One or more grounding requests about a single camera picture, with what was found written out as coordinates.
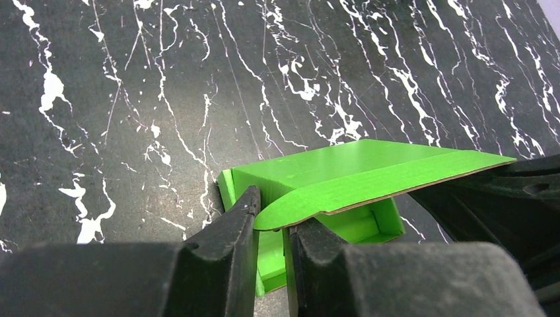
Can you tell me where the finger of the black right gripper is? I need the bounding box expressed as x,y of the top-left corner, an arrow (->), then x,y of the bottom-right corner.
410,155 -> 559,289

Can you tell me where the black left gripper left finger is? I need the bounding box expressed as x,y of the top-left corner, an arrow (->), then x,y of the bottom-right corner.
1,186 -> 261,316

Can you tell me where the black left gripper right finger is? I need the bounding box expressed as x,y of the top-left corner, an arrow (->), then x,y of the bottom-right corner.
289,219 -> 544,316

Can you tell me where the green paper box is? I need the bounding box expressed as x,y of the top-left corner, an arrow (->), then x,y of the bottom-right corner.
217,139 -> 513,297

